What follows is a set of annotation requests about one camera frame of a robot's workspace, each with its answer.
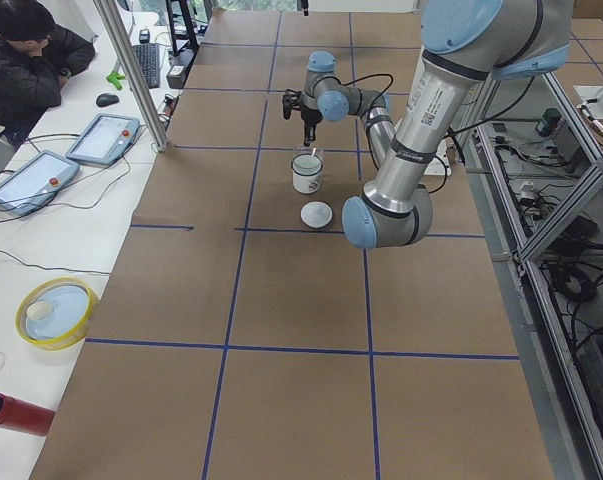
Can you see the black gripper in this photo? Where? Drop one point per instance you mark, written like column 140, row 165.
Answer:
column 310, row 116

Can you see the clear plastic funnel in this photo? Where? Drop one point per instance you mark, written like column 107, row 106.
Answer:
column 307, row 161

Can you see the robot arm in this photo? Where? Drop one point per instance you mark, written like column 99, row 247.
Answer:
column 464, row 43

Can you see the white enamel mug blue rim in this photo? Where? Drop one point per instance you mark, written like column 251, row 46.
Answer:
column 307, row 184

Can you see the white ceramic lid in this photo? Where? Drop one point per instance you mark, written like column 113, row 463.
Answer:
column 316, row 214

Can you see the black keyboard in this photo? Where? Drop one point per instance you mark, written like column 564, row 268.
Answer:
column 148, row 58

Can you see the far teach pendant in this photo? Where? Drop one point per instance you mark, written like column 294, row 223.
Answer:
column 104, row 140

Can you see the teach pendant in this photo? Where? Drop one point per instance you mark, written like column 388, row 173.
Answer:
column 36, row 183
column 104, row 140

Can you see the green plastic object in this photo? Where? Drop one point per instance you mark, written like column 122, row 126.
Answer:
column 115, row 79

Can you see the black computer mouse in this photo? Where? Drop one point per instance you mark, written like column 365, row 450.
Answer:
column 106, row 99

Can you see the near teach pendant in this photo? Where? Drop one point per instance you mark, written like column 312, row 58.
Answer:
column 36, row 183

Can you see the seated person black jacket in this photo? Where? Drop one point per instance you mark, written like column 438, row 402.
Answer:
column 37, row 58

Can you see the yellow rimmed round container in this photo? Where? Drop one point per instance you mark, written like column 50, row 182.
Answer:
column 57, row 314

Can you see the red cylinder tube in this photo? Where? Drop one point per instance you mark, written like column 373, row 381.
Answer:
column 21, row 416

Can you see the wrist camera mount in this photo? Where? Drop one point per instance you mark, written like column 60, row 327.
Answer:
column 291, row 101

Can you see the aluminium frame post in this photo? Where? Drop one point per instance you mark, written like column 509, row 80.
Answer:
column 119, row 37

